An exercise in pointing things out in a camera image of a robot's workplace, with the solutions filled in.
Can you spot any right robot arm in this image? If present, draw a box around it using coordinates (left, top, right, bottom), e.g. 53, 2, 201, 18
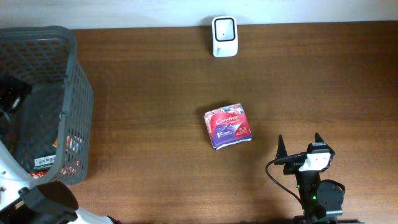
274, 133, 345, 223

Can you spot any red Nescafe coffee sachet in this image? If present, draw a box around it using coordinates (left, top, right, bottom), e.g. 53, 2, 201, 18
29, 170, 48, 179

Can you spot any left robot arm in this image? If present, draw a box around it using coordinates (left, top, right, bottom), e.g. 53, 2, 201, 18
1, 143, 120, 224

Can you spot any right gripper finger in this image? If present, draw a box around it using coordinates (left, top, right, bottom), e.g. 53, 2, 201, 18
315, 133, 325, 143
275, 134, 287, 159

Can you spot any red purple Carefree pad pack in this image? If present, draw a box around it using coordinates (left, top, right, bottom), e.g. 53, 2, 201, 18
203, 103, 252, 150

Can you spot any grey plastic mesh basket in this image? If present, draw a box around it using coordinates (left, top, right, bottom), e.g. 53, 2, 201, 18
1, 26, 94, 186

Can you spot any green white gum pack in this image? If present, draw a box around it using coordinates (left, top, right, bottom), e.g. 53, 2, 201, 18
34, 155, 56, 170

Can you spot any white barcode scanner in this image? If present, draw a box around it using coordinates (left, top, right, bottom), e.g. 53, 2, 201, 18
211, 16, 239, 57

